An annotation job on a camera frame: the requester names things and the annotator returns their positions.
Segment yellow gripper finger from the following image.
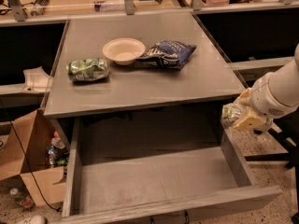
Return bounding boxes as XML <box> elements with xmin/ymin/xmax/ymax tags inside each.
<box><xmin>233</xmin><ymin>110</ymin><xmax>266</xmax><ymax>131</ymax></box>
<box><xmin>236</xmin><ymin>88</ymin><xmax>251</xmax><ymax>105</ymax></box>

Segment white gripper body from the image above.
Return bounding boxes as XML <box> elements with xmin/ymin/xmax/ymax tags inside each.
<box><xmin>249</xmin><ymin>73</ymin><xmax>298</xmax><ymax>133</ymax></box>

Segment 7up can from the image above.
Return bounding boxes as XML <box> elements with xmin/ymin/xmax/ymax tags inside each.
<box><xmin>221</xmin><ymin>103</ymin><xmax>243</xmax><ymax>128</ymax></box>

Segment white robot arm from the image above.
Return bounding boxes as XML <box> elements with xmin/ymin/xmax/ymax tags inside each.
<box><xmin>233</xmin><ymin>45</ymin><xmax>299</xmax><ymax>131</ymax></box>

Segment grey counter cabinet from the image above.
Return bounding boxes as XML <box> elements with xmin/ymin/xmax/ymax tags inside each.
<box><xmin>45</xmin><ymin>11</ymin><xmax>244</xmax><ymax>119</ymax></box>

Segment grey open drawer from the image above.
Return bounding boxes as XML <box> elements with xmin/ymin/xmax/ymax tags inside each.
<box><xmin>62</xmin><ymin>104</ymin><xmax>281</xmax><ymax>224</ymax></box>

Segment black office chair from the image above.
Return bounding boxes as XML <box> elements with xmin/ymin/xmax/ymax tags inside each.
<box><xmin>244</xmin><ymin>109</ymin><xmax>299</xmax><ymax>224</ymax></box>

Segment blue chip bag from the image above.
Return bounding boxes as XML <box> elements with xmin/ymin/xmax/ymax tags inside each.
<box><xmin>137</xmin><ymin>40</ymin><xmax>197</xmax><ymax>70</ymax></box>

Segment white paper bowl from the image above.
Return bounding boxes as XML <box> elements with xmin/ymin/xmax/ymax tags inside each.
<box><xmin>103</xmin><ymin>38</ymin><xmax>146</xmax><ymax>65</ymax></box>

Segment green chip bag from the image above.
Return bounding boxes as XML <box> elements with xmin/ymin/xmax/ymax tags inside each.
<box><xmin>66</xmin><ymin>58</ymin><xmax>109</xmax><ymax>82</ymax></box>

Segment bottles in box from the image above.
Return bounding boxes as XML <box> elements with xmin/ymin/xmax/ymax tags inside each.
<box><xmin>48</xmin><ymin>132</ymin><xmax>69</xmax><ymax>168</ymax></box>

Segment cardboard box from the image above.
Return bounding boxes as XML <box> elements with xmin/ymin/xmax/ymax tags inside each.
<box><xmin>0</xmin><ymin>110</ymin><xmax>66</xmax><ymax>206</ymax></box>

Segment white shoe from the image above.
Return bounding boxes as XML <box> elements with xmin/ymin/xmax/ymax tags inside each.
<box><xmin>17</xmin><ymin>216</ymin><xmax>47</xmax><ymax>224</ymax></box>

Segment plastic bottle on floor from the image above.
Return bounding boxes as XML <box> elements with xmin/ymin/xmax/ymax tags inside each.
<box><xmin>9</xmin><ymin>188</ymin><xmax>35</xmax><ymax>209</ymax></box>

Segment black cable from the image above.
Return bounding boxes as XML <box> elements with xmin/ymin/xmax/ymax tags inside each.
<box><xmin>0</xmin><ymin>100</ymin><xmax>63</xmax><ymax>213</ymax></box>

